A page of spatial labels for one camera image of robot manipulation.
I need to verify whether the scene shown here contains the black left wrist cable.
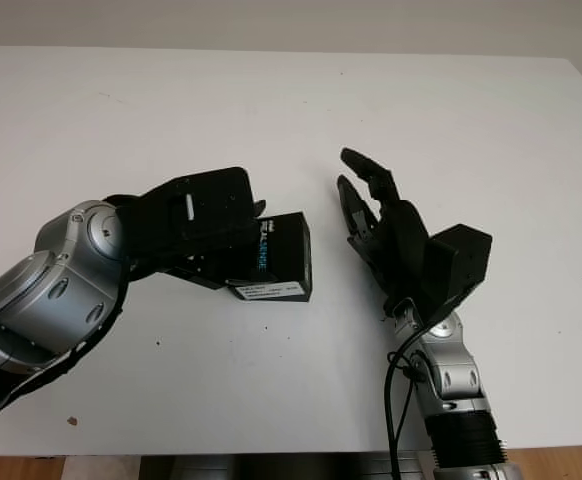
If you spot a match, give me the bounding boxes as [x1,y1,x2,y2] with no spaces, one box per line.
[0,259,130,454]

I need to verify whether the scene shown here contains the grey robot torso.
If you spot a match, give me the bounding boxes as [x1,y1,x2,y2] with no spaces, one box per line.
[138,452,435,480]

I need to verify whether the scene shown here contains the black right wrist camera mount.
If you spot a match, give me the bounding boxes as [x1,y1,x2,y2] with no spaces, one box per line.
[422,224,494,322]

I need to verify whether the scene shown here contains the black printed box lid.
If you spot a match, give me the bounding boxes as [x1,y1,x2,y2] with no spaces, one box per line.
[228,212,314,305]

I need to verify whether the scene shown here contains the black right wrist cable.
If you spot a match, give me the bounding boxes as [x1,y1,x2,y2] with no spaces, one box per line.
[382,304,455,480]

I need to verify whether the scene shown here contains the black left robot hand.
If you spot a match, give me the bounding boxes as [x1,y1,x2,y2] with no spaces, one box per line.
[128,199,268,292]

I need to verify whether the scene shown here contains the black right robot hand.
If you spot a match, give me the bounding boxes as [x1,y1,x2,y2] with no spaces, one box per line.
[336,146,429,314]

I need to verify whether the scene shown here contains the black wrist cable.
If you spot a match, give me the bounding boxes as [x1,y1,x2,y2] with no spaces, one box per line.
[382,304,455,480]
[0,259,130,454]

